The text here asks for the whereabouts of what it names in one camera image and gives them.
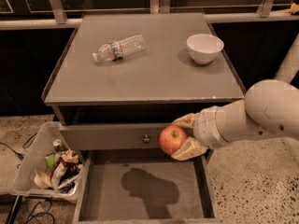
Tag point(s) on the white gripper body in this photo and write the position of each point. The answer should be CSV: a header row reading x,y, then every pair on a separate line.
x,y
205,129

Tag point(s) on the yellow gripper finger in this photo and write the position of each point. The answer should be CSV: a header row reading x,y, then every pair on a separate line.
x,y
191,148
186,121

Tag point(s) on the red apple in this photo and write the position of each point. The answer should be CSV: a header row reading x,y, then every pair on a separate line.
x,y
171,139

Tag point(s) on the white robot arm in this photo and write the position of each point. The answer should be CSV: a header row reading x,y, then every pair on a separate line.
x,y
270,108

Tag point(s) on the grey drawer cabinet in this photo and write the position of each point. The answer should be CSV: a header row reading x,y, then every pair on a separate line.
x,y
155,85

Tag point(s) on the open grey middle drawer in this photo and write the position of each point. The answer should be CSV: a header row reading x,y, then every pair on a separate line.
x,y
143,186

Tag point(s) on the grey top drawer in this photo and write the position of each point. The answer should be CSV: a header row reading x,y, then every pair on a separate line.
x,y
112,136

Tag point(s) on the white ceramic bowl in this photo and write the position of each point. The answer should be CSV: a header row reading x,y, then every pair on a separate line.
x,y
204,48

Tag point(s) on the clear plastic water bottle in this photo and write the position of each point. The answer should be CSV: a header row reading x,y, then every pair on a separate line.
x,y
119,48

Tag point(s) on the metal railing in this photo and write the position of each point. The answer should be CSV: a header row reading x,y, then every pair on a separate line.
x,y
31,14

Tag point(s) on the crumpled trash in bin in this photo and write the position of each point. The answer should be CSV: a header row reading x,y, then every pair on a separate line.
x,y
60,165

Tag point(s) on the metal can in bin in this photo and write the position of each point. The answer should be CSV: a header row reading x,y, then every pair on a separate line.
x,y
58,145

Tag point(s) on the clear plastic bin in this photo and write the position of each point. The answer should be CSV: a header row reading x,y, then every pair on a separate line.
x,y
24,183

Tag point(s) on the white cup in bin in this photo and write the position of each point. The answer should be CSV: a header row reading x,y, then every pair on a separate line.
x,y
42,180

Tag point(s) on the white slanted post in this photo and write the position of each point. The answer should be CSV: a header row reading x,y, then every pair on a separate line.
x,y
290,65

